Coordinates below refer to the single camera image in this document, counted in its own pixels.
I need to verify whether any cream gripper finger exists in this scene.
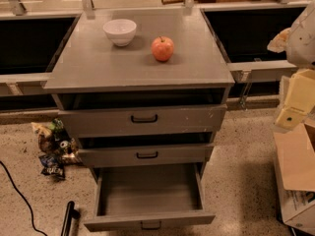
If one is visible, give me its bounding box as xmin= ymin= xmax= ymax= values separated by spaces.
xmin=267 ymin=28 xmax=290 ymax=53

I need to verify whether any grey bottom drawer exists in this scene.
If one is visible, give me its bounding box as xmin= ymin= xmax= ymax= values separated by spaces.
xmin=85 ymin=163 xmax=215 ymax=232

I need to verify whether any grey drawer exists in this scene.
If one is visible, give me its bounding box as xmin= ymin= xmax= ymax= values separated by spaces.
xmin=85 ymin=163 xmax=215 ymax=232
xmin=58 ymin=95 xmax=228 ymax=139
xmin=79 ymin=132 xmax=213 ymax=168

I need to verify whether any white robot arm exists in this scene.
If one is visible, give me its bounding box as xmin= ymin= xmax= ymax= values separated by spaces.
xmin=267 ymin=1 xmax=315 ymax=69

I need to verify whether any grey top drawer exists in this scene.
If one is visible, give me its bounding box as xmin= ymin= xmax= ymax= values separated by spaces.
xmin=58 ymin=95 xmax=228 ymax=139

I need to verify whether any grey middle drawer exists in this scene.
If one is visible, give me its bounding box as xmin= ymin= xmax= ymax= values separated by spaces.
xmin=79 ymin=132 xmax=213 ymax=168

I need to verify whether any grey drawer cabinet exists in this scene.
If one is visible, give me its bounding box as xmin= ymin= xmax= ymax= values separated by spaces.
xmin=42 ymin=7 xmax=236 ymax=179

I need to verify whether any yellow plastic part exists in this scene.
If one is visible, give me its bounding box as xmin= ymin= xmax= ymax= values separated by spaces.
xmin=275 ymin=69 xmax=315 ymax=131

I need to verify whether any brown cardboard box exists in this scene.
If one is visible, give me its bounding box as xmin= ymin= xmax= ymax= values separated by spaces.
xmin=274 ymin=119 xmax=315 ymax=236

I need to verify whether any red apple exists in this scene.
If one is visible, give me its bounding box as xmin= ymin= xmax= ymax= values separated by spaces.
xmin=151 ymin=36 xmax=174 ymax=62

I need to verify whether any white ceramic bowl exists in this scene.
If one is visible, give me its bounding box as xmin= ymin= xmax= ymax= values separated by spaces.
xmin=103 ymin=19 xmax=137 ymax=46

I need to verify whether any pile of snack bags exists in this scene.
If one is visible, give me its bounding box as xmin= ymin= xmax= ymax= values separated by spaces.
xmin=31 ymin=118 xmax=81 ymax=180

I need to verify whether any black cylindrical post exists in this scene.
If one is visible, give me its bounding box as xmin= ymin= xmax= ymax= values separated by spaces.
xmin=61 ymin=201 xmax=81 ymax=236

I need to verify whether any black cable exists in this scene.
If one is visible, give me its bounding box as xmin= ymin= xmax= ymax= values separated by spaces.
xmin=0 ymin=160 xmax=48 ymax=236

